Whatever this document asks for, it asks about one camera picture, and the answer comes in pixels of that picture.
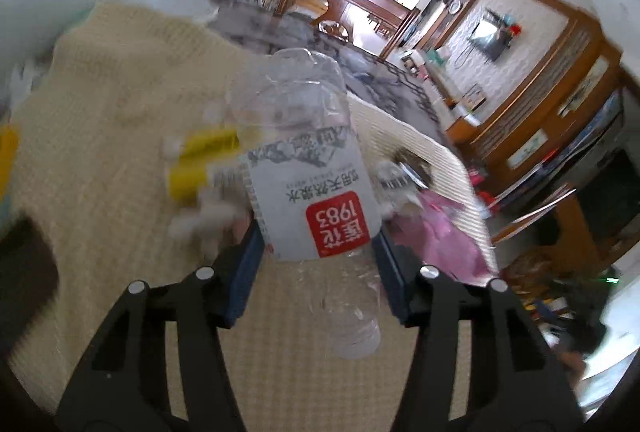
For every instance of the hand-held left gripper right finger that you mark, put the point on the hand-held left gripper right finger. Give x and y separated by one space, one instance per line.
391 273

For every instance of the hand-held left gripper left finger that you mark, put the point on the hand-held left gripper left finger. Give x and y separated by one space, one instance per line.
243 276

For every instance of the pink plastic wrapper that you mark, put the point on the pink plastic wrapper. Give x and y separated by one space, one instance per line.
445 237

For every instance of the white tissue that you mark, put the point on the white tissue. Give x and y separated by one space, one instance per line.
210 218

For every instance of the clear plastic water bottle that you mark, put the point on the clear plastic water bottle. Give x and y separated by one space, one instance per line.
310 192

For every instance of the yellow snack wrapper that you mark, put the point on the yellow snack wrapper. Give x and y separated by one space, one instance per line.
200 157

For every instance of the small framed picture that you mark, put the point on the small framed picture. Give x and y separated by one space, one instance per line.
475 94

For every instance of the dark cloth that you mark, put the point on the dark cloth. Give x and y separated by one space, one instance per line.
25 277

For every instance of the cream woven mat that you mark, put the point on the cream woven mat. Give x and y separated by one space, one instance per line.
125 87

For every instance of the wooden cabinet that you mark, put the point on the wooden cabinet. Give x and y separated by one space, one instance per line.
550 112

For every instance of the yellow cloth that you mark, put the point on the yellow cloth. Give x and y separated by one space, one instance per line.
6 157

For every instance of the wall-mounted television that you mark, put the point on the wall-mounted television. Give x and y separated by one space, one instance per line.
487 34

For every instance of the round wall clock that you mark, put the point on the round wall clock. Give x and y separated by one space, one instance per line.
454 6

